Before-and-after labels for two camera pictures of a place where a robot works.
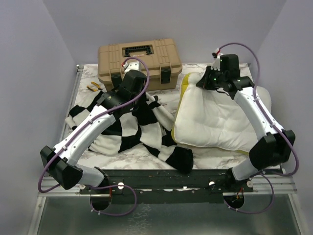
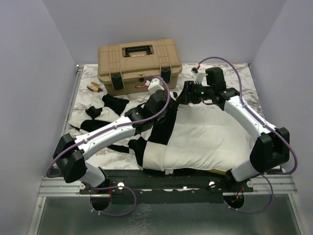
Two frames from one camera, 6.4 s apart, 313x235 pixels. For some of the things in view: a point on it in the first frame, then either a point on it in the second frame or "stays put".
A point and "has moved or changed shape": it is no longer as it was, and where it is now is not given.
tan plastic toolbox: (162, 57) stays put
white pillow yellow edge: (212, 119) has moved or changed shape
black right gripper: (204, 82) → (186, 98)
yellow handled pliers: (94, 90) stays put
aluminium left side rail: (79, 68) stays put
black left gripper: (144, 99) → (173, 108)
